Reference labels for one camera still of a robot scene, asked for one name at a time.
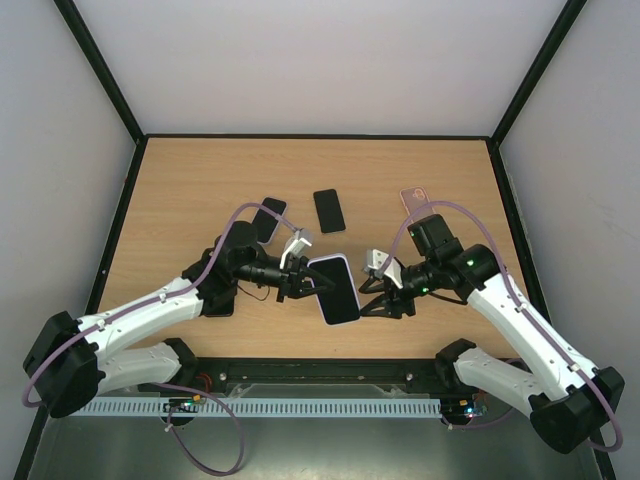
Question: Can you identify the black cage frame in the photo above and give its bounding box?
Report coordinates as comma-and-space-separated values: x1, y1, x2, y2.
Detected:
1, 1, 639, 479

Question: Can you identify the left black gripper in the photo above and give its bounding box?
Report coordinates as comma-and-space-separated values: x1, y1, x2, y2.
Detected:
233, 255, 335, 305

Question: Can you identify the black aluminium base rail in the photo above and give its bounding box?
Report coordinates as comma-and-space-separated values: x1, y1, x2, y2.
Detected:
134, 357, 501, 396

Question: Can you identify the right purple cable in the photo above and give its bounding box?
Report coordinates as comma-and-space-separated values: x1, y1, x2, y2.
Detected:
382, 200, 624, 454

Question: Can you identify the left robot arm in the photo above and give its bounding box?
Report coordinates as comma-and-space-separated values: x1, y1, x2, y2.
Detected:
23, 221, 335, 418

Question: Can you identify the slotted grey cable duct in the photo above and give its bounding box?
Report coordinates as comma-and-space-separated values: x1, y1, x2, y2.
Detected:
76, 397, 441, 419

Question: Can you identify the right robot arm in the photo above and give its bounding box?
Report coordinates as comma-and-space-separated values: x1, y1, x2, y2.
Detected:
359, 214, 625, 454

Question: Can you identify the black phone from pink case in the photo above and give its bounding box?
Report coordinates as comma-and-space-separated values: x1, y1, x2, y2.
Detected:
313, 189, 346, 234

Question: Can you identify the pink phone case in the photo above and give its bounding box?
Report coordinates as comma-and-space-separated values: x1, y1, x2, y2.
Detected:
400, 186, 429, 215

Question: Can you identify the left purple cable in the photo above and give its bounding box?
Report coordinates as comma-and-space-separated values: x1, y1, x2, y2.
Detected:
20, 202, 301, 476

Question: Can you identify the purple cable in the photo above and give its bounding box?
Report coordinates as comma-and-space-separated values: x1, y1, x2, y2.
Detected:
20, 202, 301, 476
382, 200, 624, 454

